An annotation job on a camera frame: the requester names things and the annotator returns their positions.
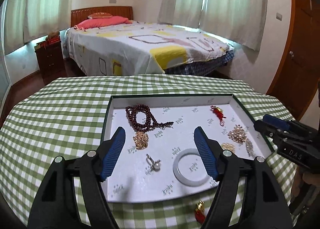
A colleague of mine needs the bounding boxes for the silver rhinestone brooch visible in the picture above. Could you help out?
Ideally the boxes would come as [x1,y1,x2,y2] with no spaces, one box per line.
[246,139,255,158]

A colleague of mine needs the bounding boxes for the red knot charm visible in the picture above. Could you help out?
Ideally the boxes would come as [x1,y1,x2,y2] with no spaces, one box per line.
[210,105,226,126]

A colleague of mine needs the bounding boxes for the red gold tassel charm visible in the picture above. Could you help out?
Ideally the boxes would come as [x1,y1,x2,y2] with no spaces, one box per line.
[194,200,206,225]

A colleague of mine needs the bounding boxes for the pale jade bangle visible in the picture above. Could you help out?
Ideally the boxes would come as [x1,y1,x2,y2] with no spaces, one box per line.
[172,149,209,187]

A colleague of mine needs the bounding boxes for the silver pearl ring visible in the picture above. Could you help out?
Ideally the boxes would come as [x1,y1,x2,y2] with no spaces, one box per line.
[145,153,162,172]

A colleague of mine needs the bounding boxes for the gold chain bracelet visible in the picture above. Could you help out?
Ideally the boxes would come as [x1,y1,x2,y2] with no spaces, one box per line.
[132,131,150,150]

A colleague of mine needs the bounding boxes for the dark red bead necklace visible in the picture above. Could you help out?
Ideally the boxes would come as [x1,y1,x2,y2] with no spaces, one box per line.
[125,104,175,133]

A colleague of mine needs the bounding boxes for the green white jewelry tray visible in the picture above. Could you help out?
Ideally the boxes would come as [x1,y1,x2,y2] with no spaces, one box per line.
[101,94,273,203]

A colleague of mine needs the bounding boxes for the person right hand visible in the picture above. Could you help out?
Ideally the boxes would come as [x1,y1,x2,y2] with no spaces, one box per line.
[291,166,317,198]

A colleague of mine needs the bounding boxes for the brown wooden door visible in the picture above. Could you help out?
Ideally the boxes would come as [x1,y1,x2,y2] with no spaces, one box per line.
[267,0,319,120]

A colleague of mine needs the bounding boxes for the green checkered tablecloth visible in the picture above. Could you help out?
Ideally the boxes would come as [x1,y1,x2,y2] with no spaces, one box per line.
[1,74,296,228]

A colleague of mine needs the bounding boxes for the right white curtain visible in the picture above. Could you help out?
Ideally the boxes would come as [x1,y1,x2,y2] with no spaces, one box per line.
[158,0,267,51]

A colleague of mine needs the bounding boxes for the white curtain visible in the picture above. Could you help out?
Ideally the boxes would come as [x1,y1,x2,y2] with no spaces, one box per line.
[1,0,72,55]
[158,0,267,51]

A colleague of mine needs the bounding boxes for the dark wooden nightstand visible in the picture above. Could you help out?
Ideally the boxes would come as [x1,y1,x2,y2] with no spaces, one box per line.
[34,41,67,85]

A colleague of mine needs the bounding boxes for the red boxes on nightstand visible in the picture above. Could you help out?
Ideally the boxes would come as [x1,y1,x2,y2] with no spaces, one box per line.
[34,31,61,50]

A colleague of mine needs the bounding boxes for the bed with patterned sheet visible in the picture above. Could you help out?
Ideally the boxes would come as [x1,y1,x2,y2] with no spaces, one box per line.
[65,21,234,76]

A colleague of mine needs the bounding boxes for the pink pillow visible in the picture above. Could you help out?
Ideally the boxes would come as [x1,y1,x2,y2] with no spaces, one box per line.
[73,16,133,30]

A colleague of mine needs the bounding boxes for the wooden headboard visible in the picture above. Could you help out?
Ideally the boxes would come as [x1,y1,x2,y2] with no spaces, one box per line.
[70,5,134,27]

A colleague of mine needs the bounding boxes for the orange patterned pillow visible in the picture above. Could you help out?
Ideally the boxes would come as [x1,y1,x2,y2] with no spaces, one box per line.
[87,12,113,20]

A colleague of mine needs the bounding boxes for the left white curtain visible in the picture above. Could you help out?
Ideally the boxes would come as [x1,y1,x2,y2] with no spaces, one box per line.
[1,0,72,55]

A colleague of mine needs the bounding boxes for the wall light switch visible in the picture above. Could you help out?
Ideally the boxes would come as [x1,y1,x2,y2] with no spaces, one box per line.
[276,13,283,21]

